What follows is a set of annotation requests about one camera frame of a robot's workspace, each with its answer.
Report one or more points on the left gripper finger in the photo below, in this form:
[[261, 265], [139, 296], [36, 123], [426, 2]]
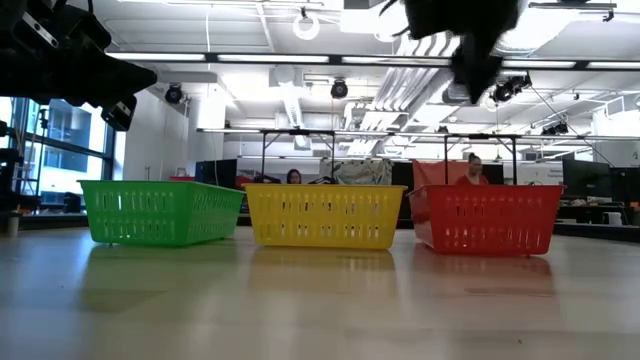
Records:
[[115, 77]]

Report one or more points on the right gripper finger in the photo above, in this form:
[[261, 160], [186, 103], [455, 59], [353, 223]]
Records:
[[477, 65]]

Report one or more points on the person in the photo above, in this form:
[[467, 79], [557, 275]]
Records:
[[474, 170], [294, 177]]

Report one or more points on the orange cloth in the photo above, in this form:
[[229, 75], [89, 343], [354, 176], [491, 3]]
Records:
[[432, 173]]

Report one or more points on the black monitor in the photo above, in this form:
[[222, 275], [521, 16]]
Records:
[[625, 184], [585, 177], [217, 173]]

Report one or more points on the green plastic basket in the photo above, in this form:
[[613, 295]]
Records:
[[150, 215]]

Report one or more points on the grey cup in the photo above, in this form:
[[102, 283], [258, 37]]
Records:
[[12, 225]]

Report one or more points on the red plastic basket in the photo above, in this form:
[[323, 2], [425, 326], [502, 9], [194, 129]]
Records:
[[485, 220]]

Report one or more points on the black overhead light bar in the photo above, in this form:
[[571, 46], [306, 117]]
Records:
[[272, 58]]

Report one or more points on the silver tarp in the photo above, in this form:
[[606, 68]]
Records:
[[357, 171]]

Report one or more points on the white cup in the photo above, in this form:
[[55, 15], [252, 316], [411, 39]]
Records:
[[613, 218]]

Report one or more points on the yellow plastic basket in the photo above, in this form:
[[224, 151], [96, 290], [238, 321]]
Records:
[[325, 218]]

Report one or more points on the black metal rig frame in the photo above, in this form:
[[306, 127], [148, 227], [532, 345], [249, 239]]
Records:
[[446, 155], [263, 150]]

